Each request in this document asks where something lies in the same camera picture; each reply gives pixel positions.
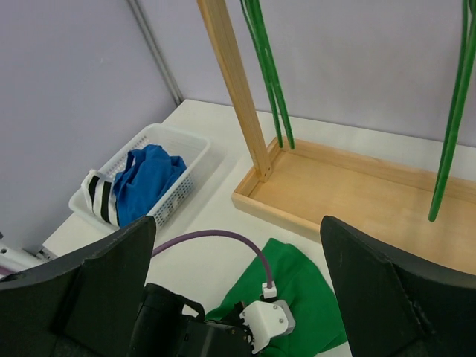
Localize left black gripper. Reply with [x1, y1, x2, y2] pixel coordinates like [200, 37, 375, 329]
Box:
[178, 303, 253, 357]

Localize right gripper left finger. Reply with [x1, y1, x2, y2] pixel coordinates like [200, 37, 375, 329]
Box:
[1, 216, 155, 356]

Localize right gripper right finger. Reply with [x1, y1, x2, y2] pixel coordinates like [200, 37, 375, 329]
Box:
[320, 216, 475, 356]

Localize green tank top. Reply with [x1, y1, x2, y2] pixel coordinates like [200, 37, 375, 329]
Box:
[205, 237, 349, 357]

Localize striped black white tank top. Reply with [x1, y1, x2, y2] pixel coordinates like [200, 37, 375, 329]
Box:
[81, 170, 119, 227]

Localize blue tank top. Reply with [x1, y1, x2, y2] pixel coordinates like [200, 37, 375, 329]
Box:
[113, 144, 187, 227]

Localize green hanger of blue top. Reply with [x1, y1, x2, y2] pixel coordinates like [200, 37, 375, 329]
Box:
[428, 1, 475, 222]

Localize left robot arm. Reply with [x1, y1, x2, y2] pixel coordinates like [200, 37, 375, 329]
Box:
[127, 283, 253, 357]

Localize empty green hanger back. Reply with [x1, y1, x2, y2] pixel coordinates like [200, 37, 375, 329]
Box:
[240, 0, 283, 148]

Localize empty green hanger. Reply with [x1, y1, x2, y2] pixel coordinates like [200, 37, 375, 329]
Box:
[240, 0, 283, 148]
[250, 1, 295, 149]

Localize empty green hanger front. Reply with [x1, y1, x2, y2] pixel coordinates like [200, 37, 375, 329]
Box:
[250, 1, 295, 149]

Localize wooden clothes rack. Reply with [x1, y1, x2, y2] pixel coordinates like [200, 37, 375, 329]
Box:
[198, 1, 475, 273]

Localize white plastic basket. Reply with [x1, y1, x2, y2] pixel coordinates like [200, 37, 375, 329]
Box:
[69, 124, 211, 233]

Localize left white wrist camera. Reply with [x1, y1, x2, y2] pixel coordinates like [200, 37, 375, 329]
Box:
[239, 281, 296, 355]

